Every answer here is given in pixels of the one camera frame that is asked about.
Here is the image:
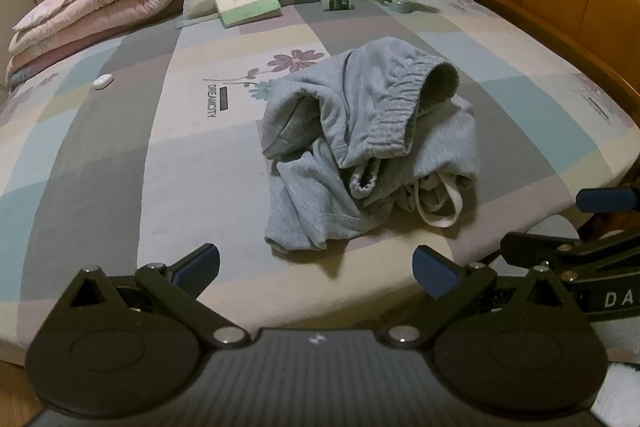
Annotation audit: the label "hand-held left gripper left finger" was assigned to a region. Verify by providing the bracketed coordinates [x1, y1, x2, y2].
[67, 243, 251, 350]

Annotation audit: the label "light grey sweatpants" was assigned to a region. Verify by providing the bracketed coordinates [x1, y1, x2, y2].
[260, 36, 481, 255]

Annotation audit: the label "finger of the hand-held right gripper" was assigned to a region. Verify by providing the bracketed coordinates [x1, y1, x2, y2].
[575, 184, 640, 214]
[500, 232, 640, 278]

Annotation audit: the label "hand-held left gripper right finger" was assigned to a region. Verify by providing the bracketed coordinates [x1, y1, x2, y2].
[377, 244, 573, 350]

